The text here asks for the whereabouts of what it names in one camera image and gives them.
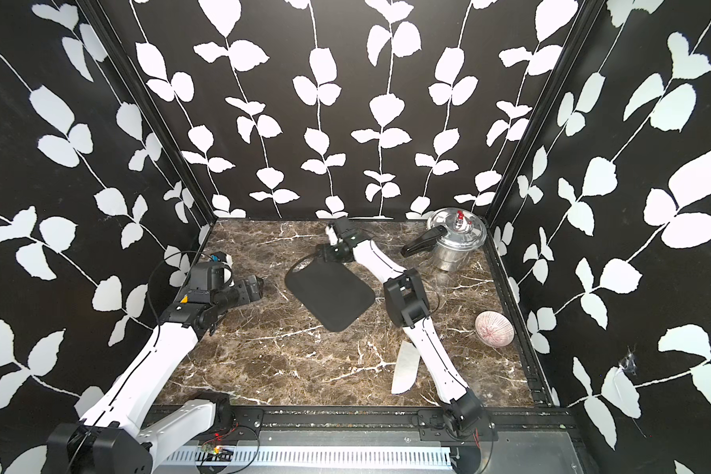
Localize white perforated strip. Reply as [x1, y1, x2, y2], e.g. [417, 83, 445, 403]
[162, 446, 452, 470]

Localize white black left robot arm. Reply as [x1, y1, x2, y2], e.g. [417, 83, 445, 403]
[43, 276, 264, 473]

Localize black cutting board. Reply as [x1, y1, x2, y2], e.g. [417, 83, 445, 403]
[284, 255, 375, 332]

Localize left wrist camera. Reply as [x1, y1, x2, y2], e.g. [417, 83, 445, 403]
[188, 252, 234, 292]

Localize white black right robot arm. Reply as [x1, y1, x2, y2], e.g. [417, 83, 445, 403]
[321, 217, 489, 438]

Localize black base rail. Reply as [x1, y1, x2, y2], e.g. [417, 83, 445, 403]
[141, 405, 582, 442]

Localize steel pressure cooker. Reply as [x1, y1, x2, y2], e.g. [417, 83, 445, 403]
[400, 207, 488, 273]

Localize pink ribbed shell bowl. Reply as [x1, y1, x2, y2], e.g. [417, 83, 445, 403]
[475, 311, 515, 349]

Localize black handled cleaver knife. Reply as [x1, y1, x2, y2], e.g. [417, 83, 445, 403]
[391, 341, 421, 395]

